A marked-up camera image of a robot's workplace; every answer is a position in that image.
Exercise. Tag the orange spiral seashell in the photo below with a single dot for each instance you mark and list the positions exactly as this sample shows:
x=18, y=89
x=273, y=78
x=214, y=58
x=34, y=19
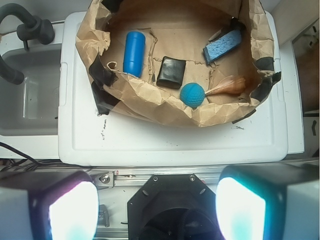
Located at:
x=233, y=85

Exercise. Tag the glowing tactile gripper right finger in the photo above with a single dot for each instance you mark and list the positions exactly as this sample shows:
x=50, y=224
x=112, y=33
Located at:
x=276, y=201

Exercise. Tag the blue cylinder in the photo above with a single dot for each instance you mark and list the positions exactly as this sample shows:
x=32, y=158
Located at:
x=133, y=60

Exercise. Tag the white plastic cooler lid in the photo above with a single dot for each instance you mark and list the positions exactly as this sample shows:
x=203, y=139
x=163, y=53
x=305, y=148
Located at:
x=116, y=140

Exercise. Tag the grey plastic sink basin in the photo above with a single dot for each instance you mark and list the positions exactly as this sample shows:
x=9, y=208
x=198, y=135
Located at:
x=31, y=108

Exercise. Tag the grey toy faucet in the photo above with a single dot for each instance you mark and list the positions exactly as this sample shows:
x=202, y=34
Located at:
x=32, y=27

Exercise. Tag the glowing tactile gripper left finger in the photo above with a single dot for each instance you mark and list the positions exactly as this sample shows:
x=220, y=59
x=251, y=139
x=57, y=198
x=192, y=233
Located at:
x=49, y=205

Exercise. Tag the blue dimpled ball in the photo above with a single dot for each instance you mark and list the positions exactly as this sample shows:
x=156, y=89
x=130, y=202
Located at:
x=192, y=95

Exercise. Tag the blue sponge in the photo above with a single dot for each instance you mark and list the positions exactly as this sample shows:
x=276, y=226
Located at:
x=222, y=46

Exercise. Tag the aluminium frame rail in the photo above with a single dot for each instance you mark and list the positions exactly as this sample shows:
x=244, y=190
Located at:
x=132, y=176

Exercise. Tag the brown paper bag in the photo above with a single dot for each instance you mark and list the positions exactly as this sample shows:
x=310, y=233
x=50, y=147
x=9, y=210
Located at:
x=178, y=29

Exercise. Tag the black rectangular block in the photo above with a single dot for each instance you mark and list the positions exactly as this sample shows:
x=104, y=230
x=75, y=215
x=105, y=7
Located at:
x=171, y=73

